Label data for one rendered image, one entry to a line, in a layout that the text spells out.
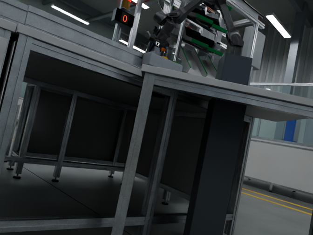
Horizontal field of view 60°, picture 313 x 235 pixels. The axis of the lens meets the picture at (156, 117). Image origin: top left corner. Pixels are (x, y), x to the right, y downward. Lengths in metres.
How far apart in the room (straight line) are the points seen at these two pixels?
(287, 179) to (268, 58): 6.64
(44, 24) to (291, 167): 4.70
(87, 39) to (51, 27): 0.15
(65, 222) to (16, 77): 0.59
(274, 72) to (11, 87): 10.26
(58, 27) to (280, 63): 10.08
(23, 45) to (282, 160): 4.79
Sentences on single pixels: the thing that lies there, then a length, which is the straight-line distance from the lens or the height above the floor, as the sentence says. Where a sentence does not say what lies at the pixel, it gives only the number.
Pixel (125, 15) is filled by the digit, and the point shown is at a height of 1.22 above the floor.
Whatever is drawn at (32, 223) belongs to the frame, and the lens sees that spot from 1.18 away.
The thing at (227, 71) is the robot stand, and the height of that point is 0.97.
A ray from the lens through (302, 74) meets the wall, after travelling 10.52.
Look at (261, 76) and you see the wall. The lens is 11.03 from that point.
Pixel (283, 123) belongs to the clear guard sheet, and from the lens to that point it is 5.42.
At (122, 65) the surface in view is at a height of 0.85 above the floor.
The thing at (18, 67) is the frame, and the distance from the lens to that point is 1.08.
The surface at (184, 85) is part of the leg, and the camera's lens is 1.16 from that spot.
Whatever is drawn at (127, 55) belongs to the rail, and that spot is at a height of 0.92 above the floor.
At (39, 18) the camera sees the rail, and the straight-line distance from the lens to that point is 1.19.
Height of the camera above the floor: 0.58
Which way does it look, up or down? 4 degrees up
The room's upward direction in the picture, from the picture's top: 12 degrees clockwise
